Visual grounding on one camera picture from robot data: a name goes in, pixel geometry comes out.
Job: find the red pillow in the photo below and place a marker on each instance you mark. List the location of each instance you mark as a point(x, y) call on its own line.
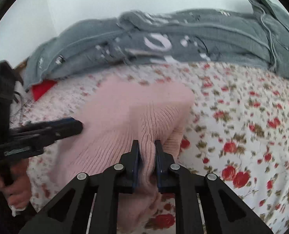
point(41, 89)

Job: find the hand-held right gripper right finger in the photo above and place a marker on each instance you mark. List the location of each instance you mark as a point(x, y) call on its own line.
point(159, 163)

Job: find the floral bed sheet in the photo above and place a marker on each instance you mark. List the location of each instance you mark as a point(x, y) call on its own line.
point(232, 126)

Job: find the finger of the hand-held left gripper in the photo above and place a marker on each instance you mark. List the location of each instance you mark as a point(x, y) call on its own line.
point(66, 121)
point(69, 130)

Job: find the grey printed quilt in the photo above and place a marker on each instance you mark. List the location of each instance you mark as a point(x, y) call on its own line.
point(207, 43)

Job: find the pink knitted sweater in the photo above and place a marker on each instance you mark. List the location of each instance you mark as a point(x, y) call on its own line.
point(125, 117)

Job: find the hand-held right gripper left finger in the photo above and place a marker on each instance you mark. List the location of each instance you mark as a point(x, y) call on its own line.
point(135, 165)

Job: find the person's left hand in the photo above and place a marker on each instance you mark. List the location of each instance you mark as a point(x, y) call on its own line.
point(19, 190)

